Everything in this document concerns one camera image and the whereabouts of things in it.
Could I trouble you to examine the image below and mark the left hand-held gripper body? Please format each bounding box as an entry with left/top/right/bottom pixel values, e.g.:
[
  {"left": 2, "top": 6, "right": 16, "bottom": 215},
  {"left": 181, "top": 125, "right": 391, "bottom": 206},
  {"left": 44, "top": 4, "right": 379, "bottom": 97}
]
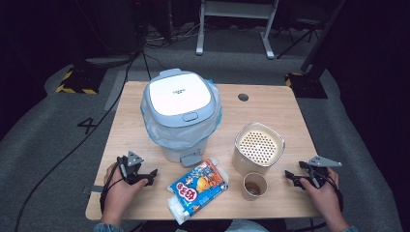
[{"left": 116, "top": 150, "right": 151, "bottom": 187}]

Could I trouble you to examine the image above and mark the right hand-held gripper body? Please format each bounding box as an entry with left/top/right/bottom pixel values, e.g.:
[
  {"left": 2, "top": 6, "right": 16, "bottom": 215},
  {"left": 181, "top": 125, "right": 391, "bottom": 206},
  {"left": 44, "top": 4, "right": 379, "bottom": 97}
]
[{"left": 304, "top": 155, "right": 343, "bottom": 189}]

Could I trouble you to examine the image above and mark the blue snack carton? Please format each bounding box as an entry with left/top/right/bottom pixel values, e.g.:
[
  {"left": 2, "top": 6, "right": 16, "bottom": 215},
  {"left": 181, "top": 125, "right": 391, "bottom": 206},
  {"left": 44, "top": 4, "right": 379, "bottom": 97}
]
[{"left": 166, "top": 157, "right": 230, "bottom": 226}]

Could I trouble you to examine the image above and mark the beige strainer container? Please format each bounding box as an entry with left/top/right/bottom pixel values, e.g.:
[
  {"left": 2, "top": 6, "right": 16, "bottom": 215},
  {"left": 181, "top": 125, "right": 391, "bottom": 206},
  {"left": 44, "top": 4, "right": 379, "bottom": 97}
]
[{"left": 231, "top": 121, "right": 286, "bottom": 179}]

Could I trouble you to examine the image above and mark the brown paper cup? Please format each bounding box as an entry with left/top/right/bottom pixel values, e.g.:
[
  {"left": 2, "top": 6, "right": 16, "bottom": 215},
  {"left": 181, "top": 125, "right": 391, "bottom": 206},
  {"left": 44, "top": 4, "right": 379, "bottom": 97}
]
[{"left": 242, "top": 172, "right": 269, "bottom": 202}]

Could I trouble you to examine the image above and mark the white and blue pedal bin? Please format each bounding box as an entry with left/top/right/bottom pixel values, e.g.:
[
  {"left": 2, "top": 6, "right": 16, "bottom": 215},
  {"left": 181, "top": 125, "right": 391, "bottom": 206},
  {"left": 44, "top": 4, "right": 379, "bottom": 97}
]
[{"left": 140, "top": 68, "right": 223, "bottom": 168}]

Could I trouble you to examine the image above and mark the person's right hand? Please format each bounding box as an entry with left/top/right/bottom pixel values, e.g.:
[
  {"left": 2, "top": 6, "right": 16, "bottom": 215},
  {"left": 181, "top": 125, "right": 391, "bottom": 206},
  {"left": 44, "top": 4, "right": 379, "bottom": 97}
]
[{"left": 301, "top": 168, "right": 342, "bottom": 223}]

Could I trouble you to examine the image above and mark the person's left hand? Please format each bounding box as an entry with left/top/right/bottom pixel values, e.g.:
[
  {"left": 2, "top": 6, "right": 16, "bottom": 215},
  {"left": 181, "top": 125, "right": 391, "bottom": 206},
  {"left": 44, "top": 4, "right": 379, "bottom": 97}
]
[{"left": 102, "top": 162, "right": 149, "bottom": 223}]

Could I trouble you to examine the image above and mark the translucent plastic bin liner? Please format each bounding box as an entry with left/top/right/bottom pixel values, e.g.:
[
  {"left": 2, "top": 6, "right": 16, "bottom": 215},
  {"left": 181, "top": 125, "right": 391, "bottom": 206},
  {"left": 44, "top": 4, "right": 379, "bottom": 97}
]
[{"left": 140, "top": 78, "right": 223, "bottom": 151}]

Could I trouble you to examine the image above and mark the grey tape strip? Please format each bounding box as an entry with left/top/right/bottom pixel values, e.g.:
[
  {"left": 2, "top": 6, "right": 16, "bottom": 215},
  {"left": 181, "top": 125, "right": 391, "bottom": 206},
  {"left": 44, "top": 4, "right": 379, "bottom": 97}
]
[{"left": 82, "top": 185, "right": 105, "bottom": 196}]

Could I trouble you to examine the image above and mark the person's lap in jeans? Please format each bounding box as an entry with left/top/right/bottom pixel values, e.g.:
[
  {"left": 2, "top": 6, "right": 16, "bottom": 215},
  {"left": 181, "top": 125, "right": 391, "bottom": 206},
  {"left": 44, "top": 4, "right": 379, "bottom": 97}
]
[{"left": 224, "top": 219, "right": 269, "bottom": 232}]

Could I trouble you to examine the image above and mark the black yellow striped stand base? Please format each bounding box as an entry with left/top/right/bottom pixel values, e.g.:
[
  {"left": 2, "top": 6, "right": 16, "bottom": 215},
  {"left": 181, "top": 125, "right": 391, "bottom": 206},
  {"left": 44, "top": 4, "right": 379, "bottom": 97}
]
[
  {"left": 55, "top": 66, "right": 107, "bottom": 96},
  {"left": 284, "top": 72, "right": 329, "bottom": 100}
]

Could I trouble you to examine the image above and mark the black tripod stand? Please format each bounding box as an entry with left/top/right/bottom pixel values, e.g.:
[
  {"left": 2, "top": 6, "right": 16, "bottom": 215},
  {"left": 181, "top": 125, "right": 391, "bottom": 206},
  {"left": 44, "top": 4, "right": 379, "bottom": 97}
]
[{"left": 276, "top": 13, "right": 324, "bottom": 60}]

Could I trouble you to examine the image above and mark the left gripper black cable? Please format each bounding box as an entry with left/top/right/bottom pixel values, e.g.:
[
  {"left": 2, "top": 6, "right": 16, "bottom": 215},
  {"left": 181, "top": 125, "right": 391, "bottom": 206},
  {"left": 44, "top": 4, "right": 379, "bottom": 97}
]
[{"left": 99, "top": 160, "right": 128, "bottom": 215}]

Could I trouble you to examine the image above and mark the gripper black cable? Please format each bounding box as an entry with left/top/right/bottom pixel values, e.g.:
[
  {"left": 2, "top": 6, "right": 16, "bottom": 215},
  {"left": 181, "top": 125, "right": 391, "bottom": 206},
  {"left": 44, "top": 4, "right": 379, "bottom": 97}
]
[
  {"left": 99, "top": 160, "right": 128, "bottom": 215},
  {"left": 325, "top": 175, "right": 345, "bottom": 215}
]

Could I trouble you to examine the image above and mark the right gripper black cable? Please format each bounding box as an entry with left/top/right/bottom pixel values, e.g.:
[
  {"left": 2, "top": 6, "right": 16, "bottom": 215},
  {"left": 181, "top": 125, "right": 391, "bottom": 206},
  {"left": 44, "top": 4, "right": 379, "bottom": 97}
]
[{"left": 325, "top": 175, "right": 345, "bottom": 215}]

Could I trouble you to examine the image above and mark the long black floor cable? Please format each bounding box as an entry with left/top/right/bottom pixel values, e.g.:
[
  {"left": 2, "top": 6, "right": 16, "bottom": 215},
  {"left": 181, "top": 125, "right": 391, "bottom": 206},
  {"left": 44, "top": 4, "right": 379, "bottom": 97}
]
[{"left": 13, "top": 47, "right": 143, "bottom": 232}]

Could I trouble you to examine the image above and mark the grey floor cable cover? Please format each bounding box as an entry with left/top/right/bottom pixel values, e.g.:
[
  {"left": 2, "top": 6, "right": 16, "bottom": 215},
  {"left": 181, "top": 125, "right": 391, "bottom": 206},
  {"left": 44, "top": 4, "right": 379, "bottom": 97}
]
[{"left": 103, "top": 70, "right": 153, "bottom": 112}]

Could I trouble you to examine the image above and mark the black slanted stand post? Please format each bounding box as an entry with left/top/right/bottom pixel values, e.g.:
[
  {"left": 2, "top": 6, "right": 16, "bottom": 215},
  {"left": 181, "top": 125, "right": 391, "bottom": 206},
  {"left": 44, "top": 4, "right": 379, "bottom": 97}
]
[{"left": 301, "top": 0, "right": 348, "bottom": 74}]

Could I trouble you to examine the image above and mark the bundle of floor cables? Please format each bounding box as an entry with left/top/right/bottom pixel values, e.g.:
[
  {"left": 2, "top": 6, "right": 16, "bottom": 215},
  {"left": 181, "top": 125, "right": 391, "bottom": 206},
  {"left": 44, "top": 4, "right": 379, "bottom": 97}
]
[{"left": 144, "top": 21, "right": 201, "bottom": 50}]

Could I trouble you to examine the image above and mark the white metal desk frame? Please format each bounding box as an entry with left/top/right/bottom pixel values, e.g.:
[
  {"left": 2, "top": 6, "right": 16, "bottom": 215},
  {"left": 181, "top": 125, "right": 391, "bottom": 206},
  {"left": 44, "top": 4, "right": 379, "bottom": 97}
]
[{"left": 195, "top": 0, "right": 280, "bottom": 60}]

